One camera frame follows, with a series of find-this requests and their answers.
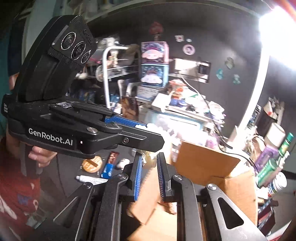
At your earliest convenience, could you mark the white plush with red bow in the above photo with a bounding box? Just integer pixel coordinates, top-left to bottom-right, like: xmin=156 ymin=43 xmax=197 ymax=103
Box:
xmin=135 ymin=123 xmax=172 ymax=169

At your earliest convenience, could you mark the person's left hand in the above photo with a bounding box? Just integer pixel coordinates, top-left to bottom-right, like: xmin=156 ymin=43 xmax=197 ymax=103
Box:
xmin=28 ymin=146 xmax=57 ymax=168

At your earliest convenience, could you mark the anime picture card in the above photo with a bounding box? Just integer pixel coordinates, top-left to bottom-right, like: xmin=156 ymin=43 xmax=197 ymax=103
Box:
xmin=120 ymin=96 xmax=138 ymax=121

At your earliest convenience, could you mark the small white ghost figure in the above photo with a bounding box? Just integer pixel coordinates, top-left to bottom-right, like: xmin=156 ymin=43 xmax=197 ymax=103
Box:
xmin=116 ymin=158 xmax=130 ymax=170

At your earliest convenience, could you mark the brown blue snack bar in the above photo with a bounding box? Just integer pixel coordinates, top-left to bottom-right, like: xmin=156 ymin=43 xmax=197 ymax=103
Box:
xmin=100 ymin=151 xmax=119 ymax=179

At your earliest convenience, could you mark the orange round cookie packet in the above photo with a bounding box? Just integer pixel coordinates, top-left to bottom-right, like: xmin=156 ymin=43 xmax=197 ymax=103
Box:
xmin=81 ymin=156 xmax=103 ymax=173

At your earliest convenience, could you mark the white ointment tube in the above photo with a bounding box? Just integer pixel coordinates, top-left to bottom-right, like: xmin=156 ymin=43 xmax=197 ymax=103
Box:
xmin=76 ymin=175 xmax=108 ymax=185

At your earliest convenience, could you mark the brown cardboard box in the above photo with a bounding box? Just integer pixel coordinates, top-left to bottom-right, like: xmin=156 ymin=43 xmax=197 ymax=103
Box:
xmin=128 ymin=142 xmax=265 ymax=240

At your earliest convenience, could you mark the blue character blind box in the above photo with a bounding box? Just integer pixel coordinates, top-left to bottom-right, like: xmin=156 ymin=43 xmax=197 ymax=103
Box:
xmin=140 ymin=64 xmax=169 ymax=87

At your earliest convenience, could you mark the small orange haired figurine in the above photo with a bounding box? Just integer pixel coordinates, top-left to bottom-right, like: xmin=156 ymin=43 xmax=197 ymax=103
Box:
xmin=168 ymin=79 xmax=187 ymax=100

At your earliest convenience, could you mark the pink character blind box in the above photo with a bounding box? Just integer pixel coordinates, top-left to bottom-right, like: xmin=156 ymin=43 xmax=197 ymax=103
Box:
xmin=141 ymin=41 xmax=169 ymax=64

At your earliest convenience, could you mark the green glass bottle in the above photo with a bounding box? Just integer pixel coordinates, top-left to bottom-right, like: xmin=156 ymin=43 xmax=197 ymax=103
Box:
xmin=257 ymin=133 xmax=294 ymax=188

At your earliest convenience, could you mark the round anime badge sticker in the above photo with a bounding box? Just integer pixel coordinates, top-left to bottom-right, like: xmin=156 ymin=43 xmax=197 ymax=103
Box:
xmin=183 ymin=44 xmax=195 ymax=56

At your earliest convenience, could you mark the purple box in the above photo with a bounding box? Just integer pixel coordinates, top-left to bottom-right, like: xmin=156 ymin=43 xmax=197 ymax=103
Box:
xmin=255 ymin=145 xmax=278 ymax=173

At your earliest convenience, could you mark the white blue round tub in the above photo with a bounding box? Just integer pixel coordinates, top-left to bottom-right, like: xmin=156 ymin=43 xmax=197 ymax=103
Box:
xmin=268 ymin=172 xmax=287 ymax=198

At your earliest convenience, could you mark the white desk lamp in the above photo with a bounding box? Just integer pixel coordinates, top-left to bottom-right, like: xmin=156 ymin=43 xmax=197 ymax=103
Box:
xmin=232 ymin=1 xmax=295 ymax=148

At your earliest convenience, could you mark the white wire rack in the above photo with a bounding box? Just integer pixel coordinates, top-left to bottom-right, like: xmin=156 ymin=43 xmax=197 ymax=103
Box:
xmin=95 ymin=44 xmax=141 ymax=109

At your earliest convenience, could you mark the black charger cable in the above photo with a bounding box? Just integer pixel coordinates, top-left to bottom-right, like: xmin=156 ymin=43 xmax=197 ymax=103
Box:
xmin=180 ymin=77 xmax=260 ymax=174

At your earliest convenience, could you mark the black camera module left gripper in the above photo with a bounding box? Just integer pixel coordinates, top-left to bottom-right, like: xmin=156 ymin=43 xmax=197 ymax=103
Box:
xmin=13 ymin=15 xmax=97 ymax=102

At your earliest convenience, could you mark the white wall socket strip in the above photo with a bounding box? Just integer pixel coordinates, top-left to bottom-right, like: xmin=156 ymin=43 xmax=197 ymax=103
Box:
xmin=169 ymin=58 xmax=211 ymax=83

